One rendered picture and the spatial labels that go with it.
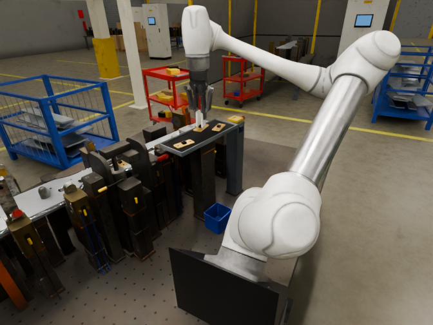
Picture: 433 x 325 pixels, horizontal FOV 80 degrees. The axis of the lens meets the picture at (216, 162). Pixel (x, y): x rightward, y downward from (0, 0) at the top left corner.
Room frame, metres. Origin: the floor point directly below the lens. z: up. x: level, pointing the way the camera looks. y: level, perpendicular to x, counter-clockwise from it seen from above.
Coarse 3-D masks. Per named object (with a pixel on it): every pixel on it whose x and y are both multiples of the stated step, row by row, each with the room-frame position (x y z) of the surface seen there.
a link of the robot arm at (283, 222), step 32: (384, 32) 0.84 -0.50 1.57; (352, 64) 0.82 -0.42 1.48; (384, 64) 0.79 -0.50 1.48; (352, 96) 0.75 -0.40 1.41; (320, 128) 0.68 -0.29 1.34; (320, 160) 0.60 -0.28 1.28; (288, 192) 0.51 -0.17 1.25; (256, 224) 0.46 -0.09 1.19; (288, 224) 0.42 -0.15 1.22; (288, 256) 0.40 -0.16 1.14
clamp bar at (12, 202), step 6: (0, 180) 0.64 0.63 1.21; (0, 186) 0.62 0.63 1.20; (6, 186) 0.65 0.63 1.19; (0, 192) 0.63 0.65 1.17; (6, 192) 0.64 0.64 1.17; (0, 198) 0.63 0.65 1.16; (6, 198) 0.64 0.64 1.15; (12, 198) 0.65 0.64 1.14; (0, 204) 0.64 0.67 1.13; (6, 204) 0.64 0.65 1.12; (12, 204) 0.65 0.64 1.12; (6, 210) 0.64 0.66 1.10; (12, 210) 0.65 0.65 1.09; (6, 216) 0.64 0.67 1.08
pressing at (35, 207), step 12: (60, 180) 0.96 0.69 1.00; (72, 180) 0.96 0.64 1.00; (24, 192) 0.88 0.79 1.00; (36, 192) 0.87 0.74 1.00; (60, 192) 0.87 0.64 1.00; (24, 204) 0.79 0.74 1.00; (36, 204) 0.79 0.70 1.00; (48, 204) 0.79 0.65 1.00; (60, 204) 0.79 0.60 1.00; (0, 216) 0.73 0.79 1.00; (36, 216) 0.72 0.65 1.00; (0, 228) 0.67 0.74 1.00
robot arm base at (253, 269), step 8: (224, 248) 0.57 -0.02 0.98; (208, 256) 0.55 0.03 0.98; (216, 256) 0.56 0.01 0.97; (224, 256) 0.55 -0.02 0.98; (232, 256) 0.54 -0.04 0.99; (240, 256) 0.53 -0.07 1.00; (248, 256) 0.53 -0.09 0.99; (216, 264) 0.53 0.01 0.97; (224, 264) 0.52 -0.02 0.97; (232, 264) 0.51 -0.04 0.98; (240, 264) 0.51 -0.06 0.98; (248, 264) 0.51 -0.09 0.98; (256, 264) 0.52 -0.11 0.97; (264, 264) 0.54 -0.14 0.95; (240, 272) 0.49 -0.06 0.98; (248, 272) 0.48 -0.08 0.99; (256, 272) 0.50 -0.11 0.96; (256, 280) 0.46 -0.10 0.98; (264, 280) 0.51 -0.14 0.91
